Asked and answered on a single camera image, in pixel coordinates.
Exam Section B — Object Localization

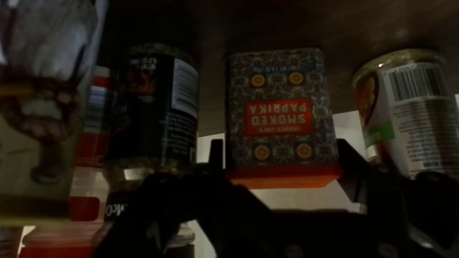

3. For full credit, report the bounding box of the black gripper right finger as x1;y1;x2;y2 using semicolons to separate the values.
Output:
336;138;459;258

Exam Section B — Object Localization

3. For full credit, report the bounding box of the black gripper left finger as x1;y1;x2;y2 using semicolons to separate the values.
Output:
92;139;289;258

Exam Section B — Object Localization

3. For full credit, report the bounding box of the small printed spice can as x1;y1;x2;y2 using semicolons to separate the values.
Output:
352;48;459;181

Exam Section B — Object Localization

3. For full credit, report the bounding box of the smoked paprika tin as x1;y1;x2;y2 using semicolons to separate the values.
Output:
224;48;343;191

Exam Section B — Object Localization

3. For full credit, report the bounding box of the black pepper jar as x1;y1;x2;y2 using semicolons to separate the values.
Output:
102;43;201;245

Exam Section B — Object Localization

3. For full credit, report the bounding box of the blue red label jar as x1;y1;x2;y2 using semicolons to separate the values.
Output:
69;63;115;222

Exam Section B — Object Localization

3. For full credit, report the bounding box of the white baking powder can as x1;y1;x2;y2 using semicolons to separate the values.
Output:
0;0;105;227

